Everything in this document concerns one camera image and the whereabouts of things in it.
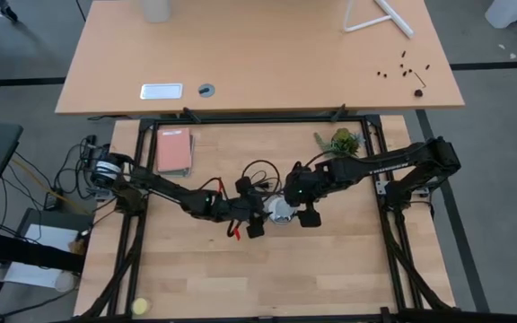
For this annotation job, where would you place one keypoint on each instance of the yellow ball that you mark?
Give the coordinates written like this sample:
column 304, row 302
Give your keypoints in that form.
column 142, row 306

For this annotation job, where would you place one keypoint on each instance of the light wooden desk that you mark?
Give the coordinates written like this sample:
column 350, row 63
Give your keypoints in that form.
column 258, row 54

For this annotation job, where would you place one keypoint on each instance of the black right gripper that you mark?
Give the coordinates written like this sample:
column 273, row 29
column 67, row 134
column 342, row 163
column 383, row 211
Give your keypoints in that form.
column 305, row 184

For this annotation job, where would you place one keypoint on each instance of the potted green succulent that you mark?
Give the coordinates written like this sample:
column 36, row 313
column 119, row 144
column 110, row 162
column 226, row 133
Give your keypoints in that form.
column 343, row 141

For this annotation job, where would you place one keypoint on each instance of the black frame clamp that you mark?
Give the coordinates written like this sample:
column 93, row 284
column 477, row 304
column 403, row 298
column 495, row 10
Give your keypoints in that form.
column 338, row 113
column 191, row 114

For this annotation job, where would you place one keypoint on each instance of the white flat box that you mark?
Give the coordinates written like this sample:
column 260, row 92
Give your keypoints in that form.
column 47, row 235

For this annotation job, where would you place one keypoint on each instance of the white rounded object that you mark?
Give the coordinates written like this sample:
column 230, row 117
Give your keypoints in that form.
column 510, row 11

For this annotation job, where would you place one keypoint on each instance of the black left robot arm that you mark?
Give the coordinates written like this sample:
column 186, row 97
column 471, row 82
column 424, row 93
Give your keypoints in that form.
column 169, row 190

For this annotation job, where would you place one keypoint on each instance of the red zip tie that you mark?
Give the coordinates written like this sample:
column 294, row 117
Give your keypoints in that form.
column 237, row 234

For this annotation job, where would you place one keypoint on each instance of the pink notebook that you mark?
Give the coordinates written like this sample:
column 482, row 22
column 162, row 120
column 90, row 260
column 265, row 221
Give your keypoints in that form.
column 174, row 150

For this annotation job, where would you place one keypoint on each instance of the white tripod stand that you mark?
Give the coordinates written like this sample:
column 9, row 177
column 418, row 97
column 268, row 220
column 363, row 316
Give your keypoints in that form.
column 395, row 18

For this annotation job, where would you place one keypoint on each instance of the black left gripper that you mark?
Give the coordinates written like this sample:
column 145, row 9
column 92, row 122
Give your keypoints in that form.
column 242, row 208

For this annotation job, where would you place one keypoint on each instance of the black aluminium frame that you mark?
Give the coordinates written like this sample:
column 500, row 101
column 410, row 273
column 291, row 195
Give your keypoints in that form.
column 258, row 120

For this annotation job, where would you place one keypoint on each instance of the black allen key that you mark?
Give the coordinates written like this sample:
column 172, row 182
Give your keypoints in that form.
column 420, row 79

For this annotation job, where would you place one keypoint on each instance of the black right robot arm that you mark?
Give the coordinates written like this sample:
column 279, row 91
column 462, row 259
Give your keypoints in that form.
column 375, row 168

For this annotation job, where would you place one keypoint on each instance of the black round knob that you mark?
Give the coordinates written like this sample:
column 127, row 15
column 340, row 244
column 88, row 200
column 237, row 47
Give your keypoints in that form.
column 418, row 93

